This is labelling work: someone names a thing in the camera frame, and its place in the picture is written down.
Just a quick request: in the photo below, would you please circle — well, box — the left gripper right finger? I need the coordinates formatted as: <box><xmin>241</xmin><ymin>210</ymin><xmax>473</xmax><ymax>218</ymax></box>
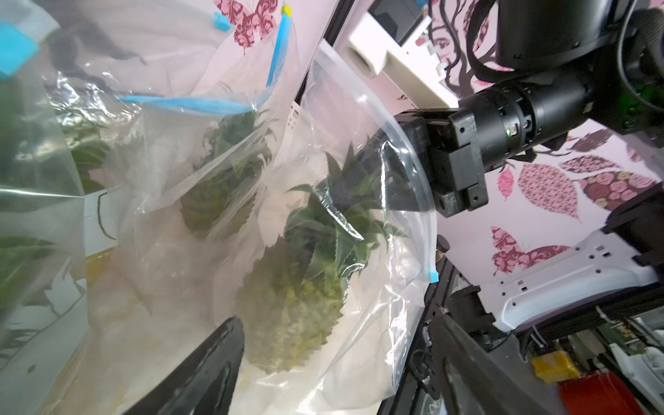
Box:
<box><xmin>428</xmin><ymin>314</ymin><xmax>545</xmax><ymax>414</ymax></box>

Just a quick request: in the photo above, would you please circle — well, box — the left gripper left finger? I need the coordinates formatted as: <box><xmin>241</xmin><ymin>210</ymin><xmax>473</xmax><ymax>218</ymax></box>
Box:
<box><xmin>126</xmin><ymin>316</ymin><xmax>245</xmax><ymax>414</ymax></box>

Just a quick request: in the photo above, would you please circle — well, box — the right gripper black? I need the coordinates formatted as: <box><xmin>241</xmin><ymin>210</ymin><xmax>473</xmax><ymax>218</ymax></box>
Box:
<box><xmin>357</xmin><ymin>109</ymin><xmax>489</xmax><ymax>218</ymax></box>

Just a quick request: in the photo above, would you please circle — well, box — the pineapple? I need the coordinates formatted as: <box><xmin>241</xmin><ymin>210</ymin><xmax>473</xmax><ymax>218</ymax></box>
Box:
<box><xmin>236</xmin><ymin>149</ymin><xmax>404</xmax><ymax>375</ymax></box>
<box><xmin>180</xmin><ymin>111</ymin><xmax>273</xmax><ymax>239</ymax></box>
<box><xmin>1</xmin><ymin>74</ymin><xmax>110</xmax><ymax>317</ymax></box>

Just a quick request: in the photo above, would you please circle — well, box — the zip-top bag clear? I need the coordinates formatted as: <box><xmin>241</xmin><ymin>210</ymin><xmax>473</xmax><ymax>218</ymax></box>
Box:
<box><xmin>214</xmin><ymin>43</ymin><xmax>437</xmax><ymax>414</ymax></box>
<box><xmin>46</xmin><ymin>0</ymin><xmax>312</xmax><ymax>271</ymax></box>
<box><xmin>1</xmin><ymin>1</ymin><xmax>87</xmax><ymax>414</ymax></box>

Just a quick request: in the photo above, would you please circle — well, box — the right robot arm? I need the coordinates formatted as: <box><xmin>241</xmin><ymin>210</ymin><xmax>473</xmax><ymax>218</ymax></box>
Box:
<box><xmin>399</xmin><ymin>1</ymin><xmax>663</xmax><ymax>333</ymax></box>

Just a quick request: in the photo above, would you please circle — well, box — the amber bottle black cap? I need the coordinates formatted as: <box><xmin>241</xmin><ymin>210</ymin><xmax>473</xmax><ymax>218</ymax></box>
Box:
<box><xmin>436</xmin><ymin>234</ymin><xmax>450</xmax><ymax>261</ymax></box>

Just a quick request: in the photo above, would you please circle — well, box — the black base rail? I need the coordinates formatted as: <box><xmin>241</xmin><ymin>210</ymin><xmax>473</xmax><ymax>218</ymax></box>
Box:
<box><xmin>378</xmin><ymin>257</ymin><xmax>511</xmax><ymax>414</ymax></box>

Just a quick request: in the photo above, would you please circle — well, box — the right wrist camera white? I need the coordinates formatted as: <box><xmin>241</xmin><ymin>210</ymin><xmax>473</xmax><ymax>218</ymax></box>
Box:
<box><xmin>334</xmin><ymin>1</ymin><xmax>458</xmax><ymax>114</ymax></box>

